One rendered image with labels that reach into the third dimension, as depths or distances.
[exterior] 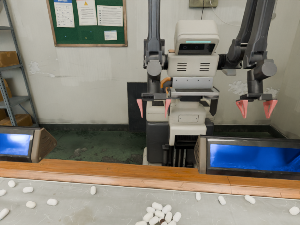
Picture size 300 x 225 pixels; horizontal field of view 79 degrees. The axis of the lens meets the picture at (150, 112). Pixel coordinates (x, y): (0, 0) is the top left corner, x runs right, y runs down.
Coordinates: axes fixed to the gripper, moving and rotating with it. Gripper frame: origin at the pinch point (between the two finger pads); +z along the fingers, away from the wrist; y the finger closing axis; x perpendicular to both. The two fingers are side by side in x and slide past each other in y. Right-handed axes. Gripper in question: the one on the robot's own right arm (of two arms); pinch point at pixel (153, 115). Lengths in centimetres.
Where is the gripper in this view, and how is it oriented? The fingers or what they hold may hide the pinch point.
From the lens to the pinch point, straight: 76.3
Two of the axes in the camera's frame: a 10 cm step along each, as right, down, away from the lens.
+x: 0.1, 0.8, 10.0
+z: -0.1, 10.0, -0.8
